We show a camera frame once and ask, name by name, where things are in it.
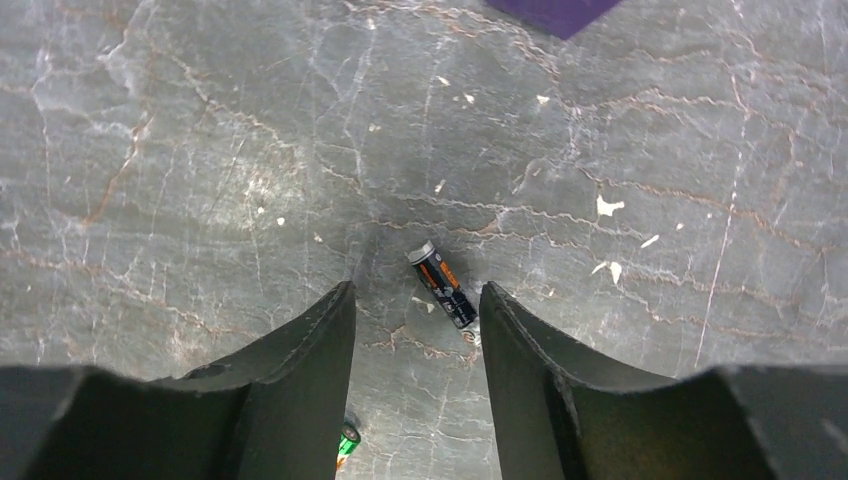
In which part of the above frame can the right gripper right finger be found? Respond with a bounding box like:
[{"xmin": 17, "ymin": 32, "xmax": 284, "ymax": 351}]
[{"xmin": 480, "ymin": 282, "xmax": 847, "ymax": 479}]

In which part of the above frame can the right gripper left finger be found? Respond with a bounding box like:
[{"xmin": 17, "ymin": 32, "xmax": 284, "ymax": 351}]
[{"xmin": 1, "ymin": 281, "xmax": 356, "ymax": 479}]

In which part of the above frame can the green orange battery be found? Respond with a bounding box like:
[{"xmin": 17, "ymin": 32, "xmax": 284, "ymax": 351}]
[{"xmin": 336, "ymin": 420, "xmax": 362, "ymax": 471}]

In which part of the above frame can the black orange battery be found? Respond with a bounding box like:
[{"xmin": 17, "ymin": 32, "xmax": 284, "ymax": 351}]
[{"xmin": 407, "ymin": 241, "xmax": 478, "ymax": 330}]

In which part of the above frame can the purple cube block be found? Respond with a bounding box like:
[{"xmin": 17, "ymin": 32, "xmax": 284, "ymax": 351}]
[{"xmin": 486, "ymin": 0, "xmax": 620, "ymax": 40}]

